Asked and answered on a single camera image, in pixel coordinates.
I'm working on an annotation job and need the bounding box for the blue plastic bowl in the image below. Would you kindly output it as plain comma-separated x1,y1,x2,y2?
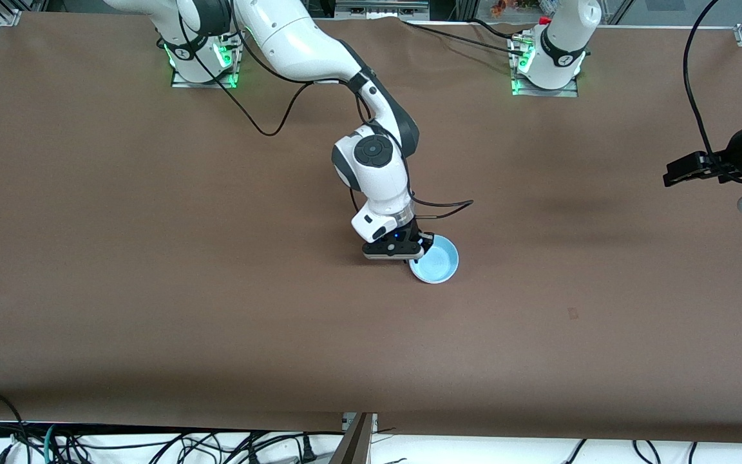
408,235,460,285

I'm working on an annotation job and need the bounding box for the grey metal box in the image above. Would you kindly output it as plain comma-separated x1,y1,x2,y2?
336,0,430,20

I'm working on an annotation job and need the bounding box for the brown table cloth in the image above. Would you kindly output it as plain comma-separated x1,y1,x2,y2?
0,12,742,445

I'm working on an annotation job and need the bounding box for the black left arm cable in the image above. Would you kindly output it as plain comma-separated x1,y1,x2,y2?
683,0,742,184

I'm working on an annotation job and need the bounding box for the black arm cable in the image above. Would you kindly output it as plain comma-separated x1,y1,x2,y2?
178,0,475,223
683,0,742,184

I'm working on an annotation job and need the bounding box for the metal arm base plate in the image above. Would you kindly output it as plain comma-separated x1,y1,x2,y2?
170,39,243,89
509,34,580,99

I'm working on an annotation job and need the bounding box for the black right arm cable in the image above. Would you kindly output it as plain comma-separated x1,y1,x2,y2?
178,0,475,223

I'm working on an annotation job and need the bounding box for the aluminium profile post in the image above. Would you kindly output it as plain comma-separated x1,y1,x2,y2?
329,412,378,464

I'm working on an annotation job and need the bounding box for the aluminium frame corner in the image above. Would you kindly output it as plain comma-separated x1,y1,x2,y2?
0,0,25,28

